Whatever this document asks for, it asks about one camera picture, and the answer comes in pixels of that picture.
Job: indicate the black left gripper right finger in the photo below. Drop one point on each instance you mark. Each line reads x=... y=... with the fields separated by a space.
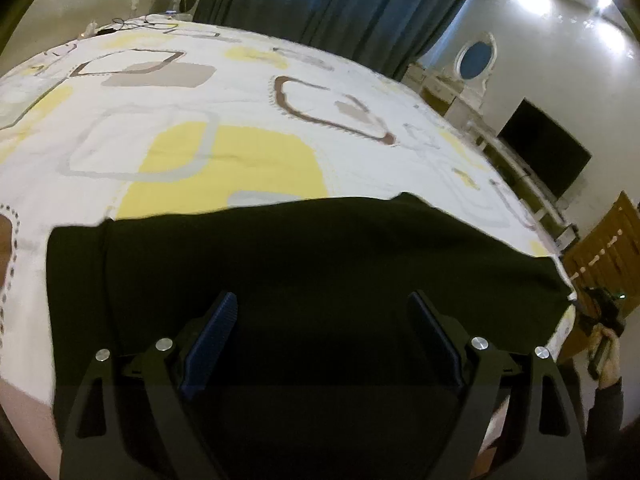
x=516 y=401

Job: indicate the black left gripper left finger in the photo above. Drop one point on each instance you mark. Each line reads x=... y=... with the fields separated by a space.
x=136 y=426

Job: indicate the black pants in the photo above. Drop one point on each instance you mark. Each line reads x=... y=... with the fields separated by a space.
x=328 y=373

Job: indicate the person's right forearm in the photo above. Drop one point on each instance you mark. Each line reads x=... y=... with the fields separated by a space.
x=603 y=429

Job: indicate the person's right hand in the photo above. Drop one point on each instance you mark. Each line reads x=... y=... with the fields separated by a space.
x=610 y=364

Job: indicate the wooden door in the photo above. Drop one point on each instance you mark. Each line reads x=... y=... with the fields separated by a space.
x=608 y=257

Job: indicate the white tv cabinet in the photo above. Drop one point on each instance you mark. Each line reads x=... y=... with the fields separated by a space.
x=525 y=184

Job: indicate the black flat television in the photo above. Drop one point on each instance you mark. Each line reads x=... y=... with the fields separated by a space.
x=554 y=155

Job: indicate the white vanity dresser with mirror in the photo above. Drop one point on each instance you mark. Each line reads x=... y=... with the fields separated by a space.
x=456 y=91

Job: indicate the patterned white bed cover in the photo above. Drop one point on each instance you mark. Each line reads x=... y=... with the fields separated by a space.
x=169 y=117

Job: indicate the dark blue curtain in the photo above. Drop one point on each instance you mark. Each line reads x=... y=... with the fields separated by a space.
x=384 y=35

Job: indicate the cream tufted headboard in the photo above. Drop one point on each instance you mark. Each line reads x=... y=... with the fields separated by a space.
x=47 y=23

